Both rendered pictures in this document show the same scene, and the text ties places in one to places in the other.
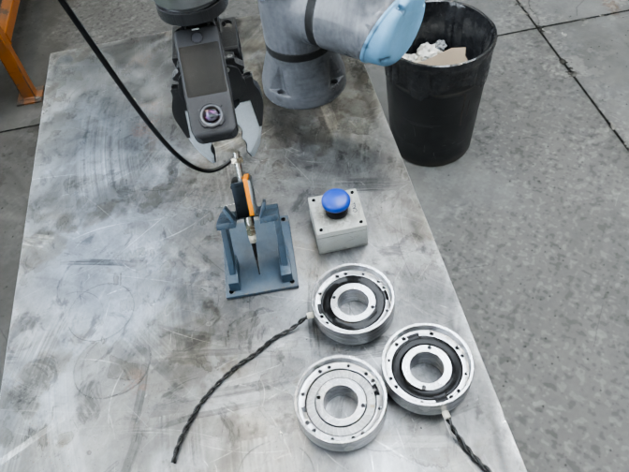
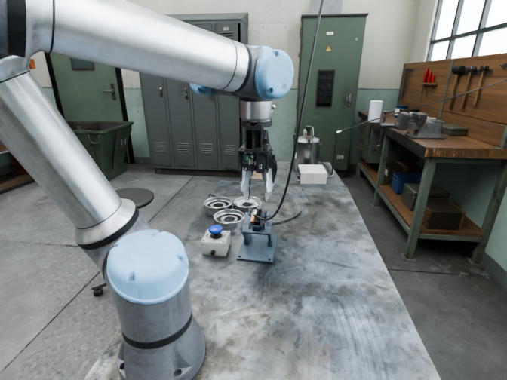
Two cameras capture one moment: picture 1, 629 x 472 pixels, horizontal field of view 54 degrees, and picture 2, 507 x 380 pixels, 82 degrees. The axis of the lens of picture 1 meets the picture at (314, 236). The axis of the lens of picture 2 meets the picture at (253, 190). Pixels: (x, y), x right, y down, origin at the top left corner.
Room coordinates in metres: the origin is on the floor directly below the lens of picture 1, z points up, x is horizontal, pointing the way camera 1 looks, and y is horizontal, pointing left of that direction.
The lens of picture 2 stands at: (1.25, 0.21, 1.28)
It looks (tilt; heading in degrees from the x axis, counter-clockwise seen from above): 22 degrees down; 191
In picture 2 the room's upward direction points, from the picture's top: straight up
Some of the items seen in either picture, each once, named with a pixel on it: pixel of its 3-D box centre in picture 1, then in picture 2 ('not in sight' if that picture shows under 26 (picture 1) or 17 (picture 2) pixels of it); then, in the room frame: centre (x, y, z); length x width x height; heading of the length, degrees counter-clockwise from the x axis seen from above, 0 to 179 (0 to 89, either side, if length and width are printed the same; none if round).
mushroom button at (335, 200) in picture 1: (336, 208); (216, 234); (0.56, -0.04, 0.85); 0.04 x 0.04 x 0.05
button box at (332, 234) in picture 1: (337, 217); (215, 243); (0.56, -0.04, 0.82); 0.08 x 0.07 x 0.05; 4
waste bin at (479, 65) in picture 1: (433, 89); not in sight; (1.54, -0.45, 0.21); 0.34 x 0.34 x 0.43
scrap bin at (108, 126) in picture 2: not in sight; (87, 151); (-1.97, -2.64, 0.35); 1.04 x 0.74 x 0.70; 94
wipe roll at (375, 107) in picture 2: not in sight; (374, 111); (-1.80, 0.80, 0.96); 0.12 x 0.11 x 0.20; 94
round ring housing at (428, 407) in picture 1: (426, 370); (218, 206); (0.31, -0.11, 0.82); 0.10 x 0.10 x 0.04
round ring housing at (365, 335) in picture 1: (353, 305); (228, 221); (0.42, -0.04, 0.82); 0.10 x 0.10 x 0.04
